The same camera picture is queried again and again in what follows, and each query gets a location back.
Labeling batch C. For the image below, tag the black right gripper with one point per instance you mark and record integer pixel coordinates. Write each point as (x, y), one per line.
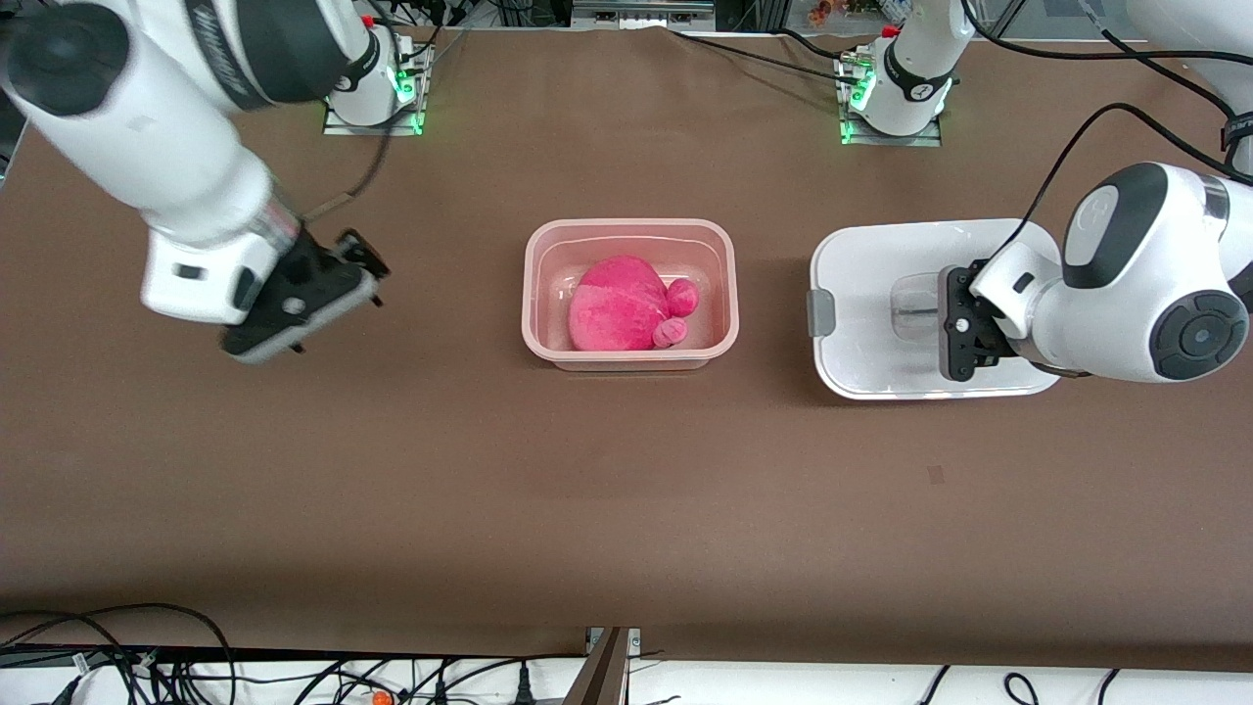
(315, 257)

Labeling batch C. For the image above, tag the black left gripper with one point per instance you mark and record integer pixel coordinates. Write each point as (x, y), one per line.
(1000, 341)

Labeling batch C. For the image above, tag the white box lid grey latches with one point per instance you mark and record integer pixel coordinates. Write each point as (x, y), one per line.
(861, 294)

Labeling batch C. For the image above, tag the pink plush toy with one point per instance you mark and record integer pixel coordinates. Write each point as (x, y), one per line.
(617, 308)

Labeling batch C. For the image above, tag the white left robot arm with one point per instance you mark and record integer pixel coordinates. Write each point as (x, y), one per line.
(1126, 313)

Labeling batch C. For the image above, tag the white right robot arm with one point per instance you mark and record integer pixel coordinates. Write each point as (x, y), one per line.
(147, 147)

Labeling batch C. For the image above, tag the translucent pink plastic box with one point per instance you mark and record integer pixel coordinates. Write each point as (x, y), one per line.
(548, 294)

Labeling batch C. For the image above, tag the brown table cover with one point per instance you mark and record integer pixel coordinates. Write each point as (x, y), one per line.
(626, 509)

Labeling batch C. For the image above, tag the orange figurine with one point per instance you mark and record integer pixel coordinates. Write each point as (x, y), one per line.
(820, 12)

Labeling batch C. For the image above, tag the black power plug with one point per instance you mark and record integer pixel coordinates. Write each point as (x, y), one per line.
(525, 685)

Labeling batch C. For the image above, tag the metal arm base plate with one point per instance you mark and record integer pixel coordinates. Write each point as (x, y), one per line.
(901, 141)
(411, 122)

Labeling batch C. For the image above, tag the aluminium frame post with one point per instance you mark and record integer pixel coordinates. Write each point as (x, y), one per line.
(599, 676)

